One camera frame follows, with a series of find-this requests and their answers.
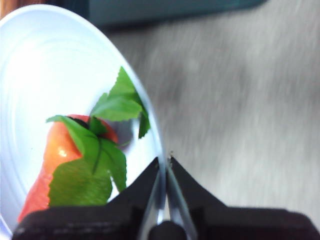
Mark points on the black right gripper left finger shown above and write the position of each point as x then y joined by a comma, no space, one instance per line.
95,222

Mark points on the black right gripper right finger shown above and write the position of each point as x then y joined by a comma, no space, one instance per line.
237,223

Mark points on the orange carrot with green leaves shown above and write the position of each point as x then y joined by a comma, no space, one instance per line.
62,150

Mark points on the light blue plate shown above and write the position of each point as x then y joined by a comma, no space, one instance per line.
50,75

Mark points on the dark cutting board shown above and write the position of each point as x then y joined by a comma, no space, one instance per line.
162,10

